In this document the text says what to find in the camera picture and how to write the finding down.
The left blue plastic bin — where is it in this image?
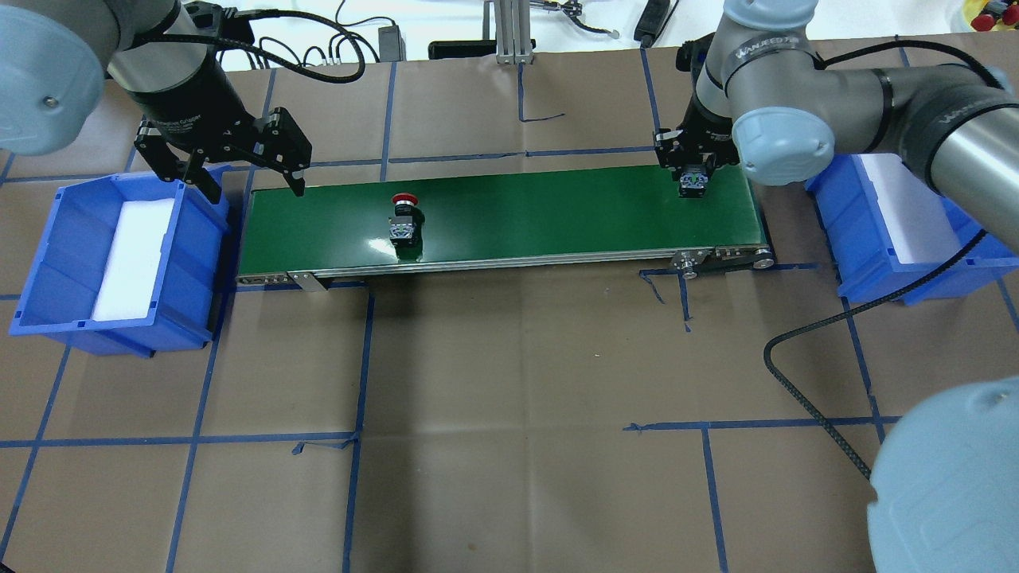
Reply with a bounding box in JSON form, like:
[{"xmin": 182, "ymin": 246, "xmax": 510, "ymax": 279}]
[{"xmin": 10, "ymin": 173, "xmax": 230, "ymax": 358}]

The white foam pad left bin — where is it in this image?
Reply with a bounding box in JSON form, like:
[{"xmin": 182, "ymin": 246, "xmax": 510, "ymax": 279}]
[{"xmin": 91, "ymin": 198, "xmax": 175, "ymax": 322}]

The blue plastic bin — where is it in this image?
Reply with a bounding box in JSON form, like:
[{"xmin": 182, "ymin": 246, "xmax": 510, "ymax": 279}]
[
  {"xmin": 805, "ymin": 154, "xmax": 980, "ymax": 304},
  {"xmin": 10, "ymin": 173, "xmax": 230, "ymax": 358}
]

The white foam pad right bin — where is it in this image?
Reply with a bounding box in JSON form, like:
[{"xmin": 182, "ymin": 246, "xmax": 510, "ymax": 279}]
[{"xmin": 859, "ymin": 154, "xmax": 962, "ymax": 264}]

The right blue plastic bin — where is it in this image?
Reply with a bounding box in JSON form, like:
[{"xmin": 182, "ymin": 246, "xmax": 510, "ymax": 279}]
[{"xmin": 805, "ymin": 154, "xmax": 980, "ymax": 304}]

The yellow plate of buttons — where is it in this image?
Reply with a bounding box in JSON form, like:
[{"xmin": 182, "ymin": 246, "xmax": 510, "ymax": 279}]
[{"xmin": 958, "ymin": 1, "xmax": 1018, "ymax": 33}]

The white foam pad bin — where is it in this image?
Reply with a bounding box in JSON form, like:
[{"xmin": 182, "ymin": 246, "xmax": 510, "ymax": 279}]
[
  {"xmin": 859, "ymin": 154, "xmax": 962, "ymax": 264},
  {"xmin": 91, "ymin": 198, "xmax": 175, "ymax": 322}
]

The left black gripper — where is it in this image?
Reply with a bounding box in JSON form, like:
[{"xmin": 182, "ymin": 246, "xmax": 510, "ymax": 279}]
[{"xmin": 128, "ymin": 56, "xmax": 312, "ymax": 205}]

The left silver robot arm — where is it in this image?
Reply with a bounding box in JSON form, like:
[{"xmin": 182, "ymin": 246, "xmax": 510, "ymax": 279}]
[{"xmin": 1, "ymin": 1, "xmax": 313, "ymax": 203}]

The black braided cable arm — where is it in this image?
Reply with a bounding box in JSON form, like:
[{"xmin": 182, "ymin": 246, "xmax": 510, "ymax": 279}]
[
  {"xmin": 215, "ymin": 8, "xmax": 369, "ymax": 84},
  {"xmin": 763, "ymin": 229, "xmax": 988, "ymax": 482}
]

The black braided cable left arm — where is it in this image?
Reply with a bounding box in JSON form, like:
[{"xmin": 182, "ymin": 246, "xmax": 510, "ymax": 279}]
[{"xmin": 215, "ymin": 8, "xmax": 369, "ymax": 84}]

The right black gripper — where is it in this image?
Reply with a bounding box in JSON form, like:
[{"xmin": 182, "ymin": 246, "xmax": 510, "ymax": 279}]
[{"xmin": 654, "ymin": 36, "xmax": 739, "ymax": 173}]

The black power adapter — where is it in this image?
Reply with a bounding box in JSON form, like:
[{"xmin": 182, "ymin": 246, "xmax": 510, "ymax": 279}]
[{"xmin": 377, "ymin": 25, "xmax": 405, "ymax": 62}]

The aluminium frame post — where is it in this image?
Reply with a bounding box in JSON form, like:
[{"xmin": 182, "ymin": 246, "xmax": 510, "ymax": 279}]
[{"xmin": 482, "ymin": 1, "xmax": 534, "ymax": 65}]

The red push button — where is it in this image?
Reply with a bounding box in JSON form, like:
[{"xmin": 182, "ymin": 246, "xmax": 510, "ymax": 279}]
[{"xmin": 389, "ymin": 193, "xmax": 425, "ymax": 249}]

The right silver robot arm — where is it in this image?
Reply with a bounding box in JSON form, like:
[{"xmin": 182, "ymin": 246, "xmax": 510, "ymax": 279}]
[{"xmin": 654, "ymin": 1, "xmax": 1017, "ymax": 249}]

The black braided cable right arm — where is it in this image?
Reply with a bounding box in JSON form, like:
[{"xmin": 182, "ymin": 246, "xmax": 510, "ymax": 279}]
[{"xmin": 763, "ymin": 229, "xmax": 988, "ymax": 482}]

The green conveyor belt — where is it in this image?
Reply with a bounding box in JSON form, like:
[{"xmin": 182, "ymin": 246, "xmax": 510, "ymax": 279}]
[{"xmin": 236, "ymin": 166, "xmax": 776, "ymax": 290}]

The yellow push button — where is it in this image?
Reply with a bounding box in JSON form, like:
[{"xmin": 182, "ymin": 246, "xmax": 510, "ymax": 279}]
[{"xmin": 678, "ymin": 164, "xmax": 710, "ymax": 199}]

